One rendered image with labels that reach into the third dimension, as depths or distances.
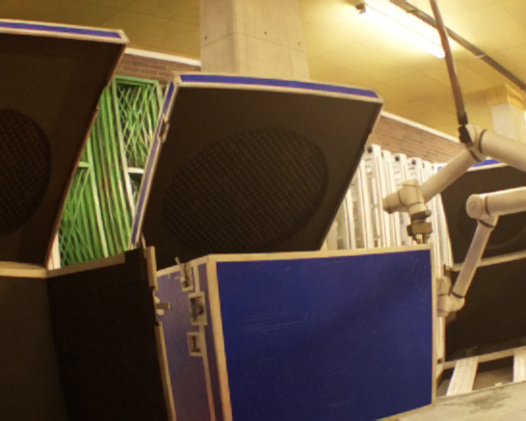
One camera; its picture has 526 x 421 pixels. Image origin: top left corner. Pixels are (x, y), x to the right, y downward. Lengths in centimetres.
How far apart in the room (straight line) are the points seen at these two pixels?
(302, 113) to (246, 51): 115
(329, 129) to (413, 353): 117
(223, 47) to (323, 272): 202
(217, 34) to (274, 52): 39
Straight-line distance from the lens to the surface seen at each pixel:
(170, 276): 293
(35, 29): 236
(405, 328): 290
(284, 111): 319
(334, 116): 332
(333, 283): 271
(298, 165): 350
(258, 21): 449
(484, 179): 531
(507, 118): 840
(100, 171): 550
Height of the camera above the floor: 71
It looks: 9 degrees up
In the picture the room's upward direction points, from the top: 5 degrees counter-clockwise
